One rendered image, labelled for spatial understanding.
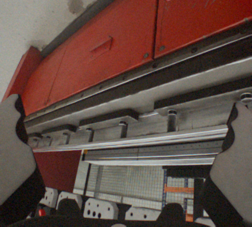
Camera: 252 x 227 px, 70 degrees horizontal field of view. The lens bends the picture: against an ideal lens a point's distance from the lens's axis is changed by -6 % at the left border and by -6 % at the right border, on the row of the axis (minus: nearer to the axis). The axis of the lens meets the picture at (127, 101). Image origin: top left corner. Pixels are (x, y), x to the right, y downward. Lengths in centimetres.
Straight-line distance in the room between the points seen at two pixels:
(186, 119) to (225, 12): 30
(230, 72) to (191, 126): 19
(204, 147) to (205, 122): 27
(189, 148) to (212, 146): 10
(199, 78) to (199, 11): 21
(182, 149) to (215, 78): 44
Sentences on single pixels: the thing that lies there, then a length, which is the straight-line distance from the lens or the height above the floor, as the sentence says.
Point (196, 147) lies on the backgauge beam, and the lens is 82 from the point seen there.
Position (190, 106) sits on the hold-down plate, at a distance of 54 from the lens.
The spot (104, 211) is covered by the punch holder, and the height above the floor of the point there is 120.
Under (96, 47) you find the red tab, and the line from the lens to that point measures 92.
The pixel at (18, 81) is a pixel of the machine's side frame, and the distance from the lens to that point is 189.
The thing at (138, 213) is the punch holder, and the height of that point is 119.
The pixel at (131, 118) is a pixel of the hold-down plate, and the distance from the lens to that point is 65.
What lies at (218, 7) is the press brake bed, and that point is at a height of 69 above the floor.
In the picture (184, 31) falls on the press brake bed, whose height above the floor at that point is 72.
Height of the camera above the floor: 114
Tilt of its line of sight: 26 degrees down
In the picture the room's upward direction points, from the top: 172 degrees counter-clockwise
